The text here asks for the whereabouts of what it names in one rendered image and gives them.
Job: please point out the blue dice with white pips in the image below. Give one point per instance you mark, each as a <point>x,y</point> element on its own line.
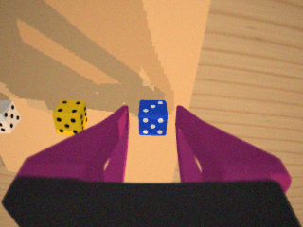
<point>153,117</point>

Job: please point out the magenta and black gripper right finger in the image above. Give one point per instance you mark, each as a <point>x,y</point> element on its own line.
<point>222,156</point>

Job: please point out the yellow die with black pips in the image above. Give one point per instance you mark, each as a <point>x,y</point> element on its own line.
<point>70,117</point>

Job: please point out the orange mat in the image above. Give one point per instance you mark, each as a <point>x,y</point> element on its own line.
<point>108,53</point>

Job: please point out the white dice with black pips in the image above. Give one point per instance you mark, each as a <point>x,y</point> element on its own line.
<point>9,116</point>

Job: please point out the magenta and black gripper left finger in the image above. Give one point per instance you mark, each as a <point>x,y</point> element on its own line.
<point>85,154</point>

